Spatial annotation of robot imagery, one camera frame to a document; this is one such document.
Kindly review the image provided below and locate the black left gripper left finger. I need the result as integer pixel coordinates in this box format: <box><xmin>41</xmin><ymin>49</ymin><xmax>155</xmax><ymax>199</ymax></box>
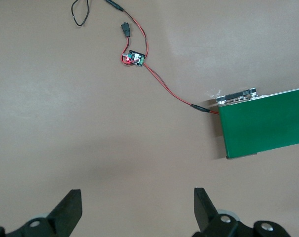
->
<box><xmin>15</xmin><ymin>189</ymin><xmax>83</xmax><ymax>237</ymax></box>

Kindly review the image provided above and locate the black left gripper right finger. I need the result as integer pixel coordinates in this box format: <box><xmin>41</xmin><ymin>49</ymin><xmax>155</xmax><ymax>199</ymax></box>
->
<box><xmin>192</xmin><ymin>187</ymin><xmax>240</xmax><ymax>237</ymax></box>

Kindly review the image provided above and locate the green conveyor belt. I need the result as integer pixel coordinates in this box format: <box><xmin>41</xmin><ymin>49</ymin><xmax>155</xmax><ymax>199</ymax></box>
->
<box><xmin>215</xmin><ymin>86</ymin><xmax>299</xmax><ymax>160</ymax></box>

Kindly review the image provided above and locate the small green circuit board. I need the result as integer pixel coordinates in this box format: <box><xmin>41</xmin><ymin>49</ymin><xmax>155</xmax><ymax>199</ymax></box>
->
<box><xmin>122</xmin><ymin>49</ymin><xmax>146</xmax><ymax>67</ymax></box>

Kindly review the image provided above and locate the small black plug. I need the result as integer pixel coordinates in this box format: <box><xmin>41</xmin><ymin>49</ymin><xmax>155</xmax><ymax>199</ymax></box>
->
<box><xmin>120</xmin><ymin>21</ymin><xmax>132</xmax><ymax>38</ymax></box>

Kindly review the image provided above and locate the red and black wire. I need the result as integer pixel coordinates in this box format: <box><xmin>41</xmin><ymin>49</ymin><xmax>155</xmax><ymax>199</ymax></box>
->
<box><xmin>105</xmin><ymin>0</ymin><xmax>220</xmax><ymax>116</ymax></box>

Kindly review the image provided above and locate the looped black cable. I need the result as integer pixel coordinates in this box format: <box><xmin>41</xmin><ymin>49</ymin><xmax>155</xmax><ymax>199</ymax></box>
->
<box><xmin>71</xmin><ymin>0</ymin><xmax>91</xmax><ymax>27</ymax></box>

